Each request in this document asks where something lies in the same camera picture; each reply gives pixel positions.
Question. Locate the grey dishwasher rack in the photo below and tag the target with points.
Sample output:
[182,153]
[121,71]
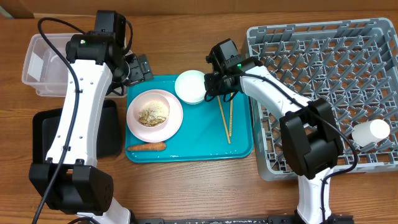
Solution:
[352,64]

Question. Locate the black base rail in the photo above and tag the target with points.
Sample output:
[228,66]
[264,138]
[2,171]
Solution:
[278,219]

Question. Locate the food scraps in bowl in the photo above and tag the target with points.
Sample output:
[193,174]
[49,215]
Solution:
[150,119]

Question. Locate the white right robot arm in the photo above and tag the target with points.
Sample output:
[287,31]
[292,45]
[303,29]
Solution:
[311,142]

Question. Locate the white round bowl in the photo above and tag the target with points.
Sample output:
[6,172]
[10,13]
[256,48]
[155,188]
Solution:
[190,87]

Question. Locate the pink bowl with food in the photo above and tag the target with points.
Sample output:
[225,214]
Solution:
[151,101]

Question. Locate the white cup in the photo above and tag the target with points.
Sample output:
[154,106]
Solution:
[370,132]

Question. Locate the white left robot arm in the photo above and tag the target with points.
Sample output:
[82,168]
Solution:
[99,62]

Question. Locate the black tray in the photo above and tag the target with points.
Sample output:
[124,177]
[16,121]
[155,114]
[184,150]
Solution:
[45,124]

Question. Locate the teal plastic tray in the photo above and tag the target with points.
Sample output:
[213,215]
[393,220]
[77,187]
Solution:
[202,137]

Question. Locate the clear plastic bin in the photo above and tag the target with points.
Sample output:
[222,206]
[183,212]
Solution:
[45,71]

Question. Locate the pink plate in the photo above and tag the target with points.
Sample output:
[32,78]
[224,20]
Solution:
[165,130]

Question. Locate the orange carrot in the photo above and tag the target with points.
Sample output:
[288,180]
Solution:
[155,146]

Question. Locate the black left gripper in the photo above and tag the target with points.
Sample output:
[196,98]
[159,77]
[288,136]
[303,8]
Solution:
[141,71]

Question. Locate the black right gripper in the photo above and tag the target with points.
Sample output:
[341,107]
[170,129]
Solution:
[211,81]

